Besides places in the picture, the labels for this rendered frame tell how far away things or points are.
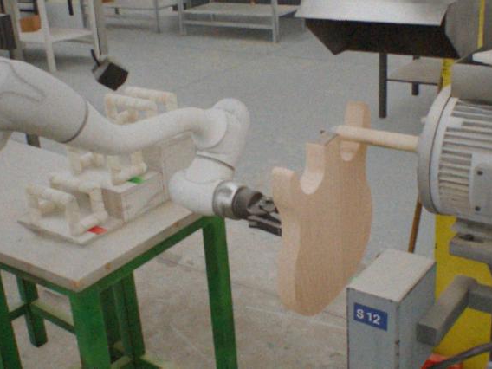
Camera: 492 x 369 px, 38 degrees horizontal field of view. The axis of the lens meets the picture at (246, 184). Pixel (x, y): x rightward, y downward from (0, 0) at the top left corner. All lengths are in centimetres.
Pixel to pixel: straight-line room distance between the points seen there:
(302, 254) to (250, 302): 183
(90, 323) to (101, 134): 55
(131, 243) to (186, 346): 126
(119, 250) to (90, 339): 22
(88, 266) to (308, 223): 59
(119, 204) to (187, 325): 132
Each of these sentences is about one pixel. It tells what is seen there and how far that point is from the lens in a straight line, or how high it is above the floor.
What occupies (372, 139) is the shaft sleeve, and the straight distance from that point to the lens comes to 147.
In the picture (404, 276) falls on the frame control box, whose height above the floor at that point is 112.
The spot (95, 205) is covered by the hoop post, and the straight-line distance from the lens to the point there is 191.
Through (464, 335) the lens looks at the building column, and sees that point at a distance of 272.
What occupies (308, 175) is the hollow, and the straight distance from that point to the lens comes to 145.
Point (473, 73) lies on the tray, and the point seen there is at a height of 143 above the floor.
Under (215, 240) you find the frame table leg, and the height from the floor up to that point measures 80.
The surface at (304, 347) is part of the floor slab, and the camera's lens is 296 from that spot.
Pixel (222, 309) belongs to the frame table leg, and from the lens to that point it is 220.
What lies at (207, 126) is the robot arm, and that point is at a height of 123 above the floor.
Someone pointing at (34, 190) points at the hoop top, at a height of 104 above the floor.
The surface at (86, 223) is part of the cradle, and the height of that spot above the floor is 97.
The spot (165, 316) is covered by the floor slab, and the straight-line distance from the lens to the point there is 323.
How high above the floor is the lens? 175
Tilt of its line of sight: 23 degrees down
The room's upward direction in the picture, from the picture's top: 4 degrees counter-clockwise
